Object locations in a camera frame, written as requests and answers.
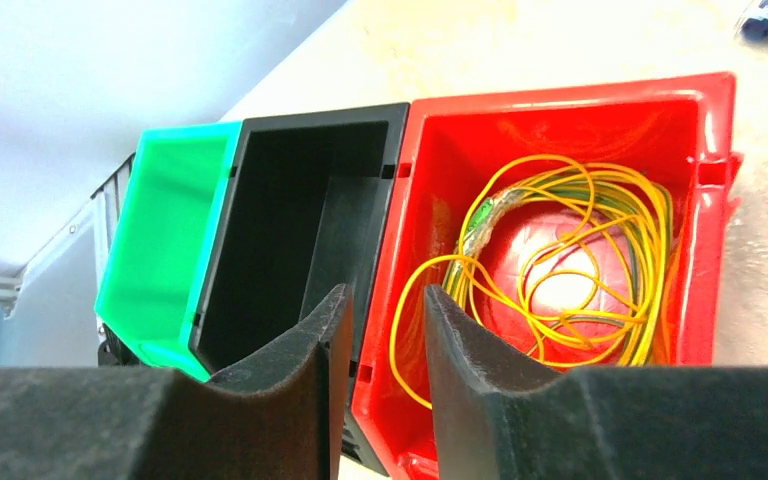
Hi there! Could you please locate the black plastic bin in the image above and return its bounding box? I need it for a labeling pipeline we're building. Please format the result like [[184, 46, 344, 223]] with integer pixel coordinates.
[[190, 103, 409, 461]]

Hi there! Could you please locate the coiled yellow cable in bin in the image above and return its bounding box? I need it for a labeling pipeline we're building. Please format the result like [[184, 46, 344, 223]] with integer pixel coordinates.
[[388, 154, 677, 411]]

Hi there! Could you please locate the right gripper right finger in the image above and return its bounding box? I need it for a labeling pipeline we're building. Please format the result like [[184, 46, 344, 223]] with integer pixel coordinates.
[[425, 285, 768, 479]]

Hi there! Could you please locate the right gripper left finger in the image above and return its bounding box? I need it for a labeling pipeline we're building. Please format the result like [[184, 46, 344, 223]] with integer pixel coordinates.
[[0, 284, 353, 479]]

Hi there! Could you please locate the green plastic bin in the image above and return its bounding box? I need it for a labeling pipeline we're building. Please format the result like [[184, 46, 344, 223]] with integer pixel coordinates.
[[95, 122, 242, 382]]

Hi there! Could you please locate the red plastic bin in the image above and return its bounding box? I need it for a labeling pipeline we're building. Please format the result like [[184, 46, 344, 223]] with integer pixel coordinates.
[[351, 72, 743, 479]]

